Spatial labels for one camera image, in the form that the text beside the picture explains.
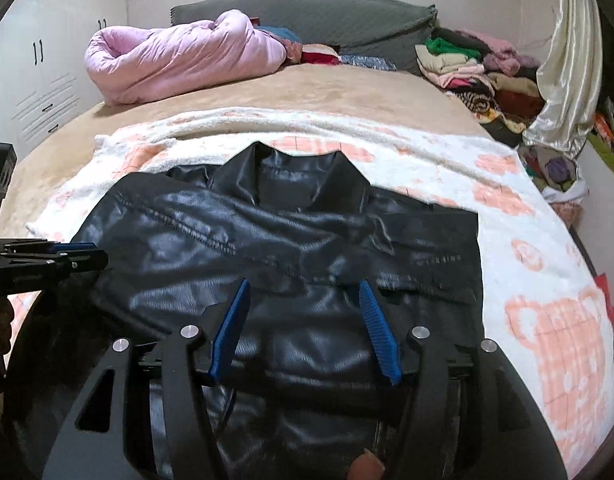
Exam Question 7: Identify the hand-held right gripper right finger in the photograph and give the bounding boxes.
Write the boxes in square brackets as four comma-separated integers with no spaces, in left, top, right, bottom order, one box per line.
[358,280,570,480]

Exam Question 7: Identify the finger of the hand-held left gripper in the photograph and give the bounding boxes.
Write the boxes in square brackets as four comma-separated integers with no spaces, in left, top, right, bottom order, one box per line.
[2,241,98,257]
[2,250,109,281]

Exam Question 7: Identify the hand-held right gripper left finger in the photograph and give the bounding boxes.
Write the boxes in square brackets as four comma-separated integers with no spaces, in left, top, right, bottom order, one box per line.
[42,278,251,480]

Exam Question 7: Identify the black leather jacket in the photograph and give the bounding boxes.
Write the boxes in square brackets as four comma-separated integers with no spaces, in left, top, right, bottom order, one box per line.
[7,141,488,480]

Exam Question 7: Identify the floral bag of clothes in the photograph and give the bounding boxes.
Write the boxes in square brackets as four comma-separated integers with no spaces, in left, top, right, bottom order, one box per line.
[524,142,590,206]

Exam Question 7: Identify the pile of folded clothes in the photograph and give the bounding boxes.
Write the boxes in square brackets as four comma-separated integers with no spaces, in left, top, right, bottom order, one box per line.
[414,27,548,133]

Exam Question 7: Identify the scattered colourful clothes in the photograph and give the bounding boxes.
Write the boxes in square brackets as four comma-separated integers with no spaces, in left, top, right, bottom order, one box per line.
[592,95,614,156]

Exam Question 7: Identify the person's right hand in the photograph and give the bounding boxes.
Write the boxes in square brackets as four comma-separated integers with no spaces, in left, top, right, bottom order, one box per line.
[349,449,388,480]

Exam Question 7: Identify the white wardrobe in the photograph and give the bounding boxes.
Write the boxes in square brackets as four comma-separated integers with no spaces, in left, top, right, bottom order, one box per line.
[0,0,130,161]

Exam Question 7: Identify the white peach-printed blanket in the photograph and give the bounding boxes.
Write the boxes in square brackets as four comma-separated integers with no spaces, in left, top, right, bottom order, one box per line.
[7,105,614,476]

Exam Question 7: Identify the red plastic basket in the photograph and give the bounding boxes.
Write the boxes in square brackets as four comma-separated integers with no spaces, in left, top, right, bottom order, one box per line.
[594,272,614,328]

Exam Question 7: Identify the pink quilt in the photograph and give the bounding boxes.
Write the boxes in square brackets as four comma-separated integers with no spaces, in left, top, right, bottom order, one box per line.
[83,9,304,106]

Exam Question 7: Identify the blue patterned cloth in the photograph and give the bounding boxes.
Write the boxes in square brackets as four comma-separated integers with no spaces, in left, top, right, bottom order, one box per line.
[339,54,398,73]

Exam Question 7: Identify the red and white pillow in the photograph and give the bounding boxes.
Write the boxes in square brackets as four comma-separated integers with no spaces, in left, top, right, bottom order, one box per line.
[301,42,341,67]

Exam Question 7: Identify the teal cloth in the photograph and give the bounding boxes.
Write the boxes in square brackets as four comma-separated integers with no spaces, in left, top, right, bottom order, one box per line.
[259,25,301,47]

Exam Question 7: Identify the grey padded headboard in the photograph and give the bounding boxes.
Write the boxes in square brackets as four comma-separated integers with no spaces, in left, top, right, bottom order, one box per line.
[169,0,438,78]

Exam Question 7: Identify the cream satin curtain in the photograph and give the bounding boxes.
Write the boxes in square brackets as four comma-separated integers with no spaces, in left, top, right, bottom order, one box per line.
[522,0,604,158]

